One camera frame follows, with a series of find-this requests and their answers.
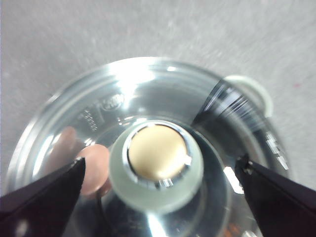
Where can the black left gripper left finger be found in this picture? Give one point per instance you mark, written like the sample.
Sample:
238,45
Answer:
42,207

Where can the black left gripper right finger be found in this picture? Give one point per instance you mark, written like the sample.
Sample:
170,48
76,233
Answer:
281,205

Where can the brown egg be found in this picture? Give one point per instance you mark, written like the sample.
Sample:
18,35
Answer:
95,170

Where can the glass lid with green knob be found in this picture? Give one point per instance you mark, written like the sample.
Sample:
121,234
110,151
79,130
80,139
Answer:
158,163

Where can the pale green electric pot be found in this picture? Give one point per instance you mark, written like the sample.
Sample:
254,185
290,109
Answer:
262,94

